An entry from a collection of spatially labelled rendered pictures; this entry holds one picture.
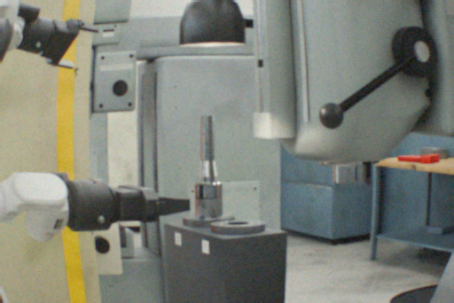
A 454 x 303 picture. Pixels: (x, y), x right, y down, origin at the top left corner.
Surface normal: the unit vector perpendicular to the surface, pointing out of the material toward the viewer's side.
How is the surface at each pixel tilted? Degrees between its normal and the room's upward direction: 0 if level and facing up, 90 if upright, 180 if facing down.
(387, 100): 90
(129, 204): 90
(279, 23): 90
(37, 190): 47
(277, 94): 90
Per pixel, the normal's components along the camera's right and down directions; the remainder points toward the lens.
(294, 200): -0.92, 0.04
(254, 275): 0.49, 0.04
